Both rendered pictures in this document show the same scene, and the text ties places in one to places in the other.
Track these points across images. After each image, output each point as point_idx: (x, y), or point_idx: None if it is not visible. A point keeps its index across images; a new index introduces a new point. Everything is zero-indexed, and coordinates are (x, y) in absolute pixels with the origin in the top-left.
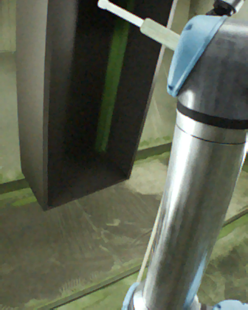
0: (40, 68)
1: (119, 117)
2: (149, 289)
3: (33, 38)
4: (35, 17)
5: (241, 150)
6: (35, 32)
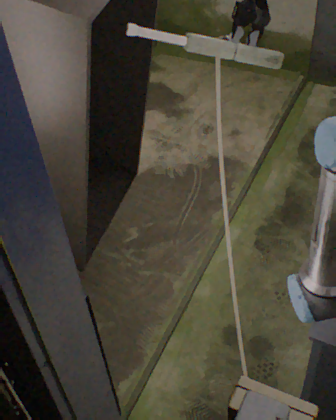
0: (76, 127)
1: (99, 104)
2: (320, 272)
3: (48, 95)
4: (50, 73)
5: None
6: (52, 89)
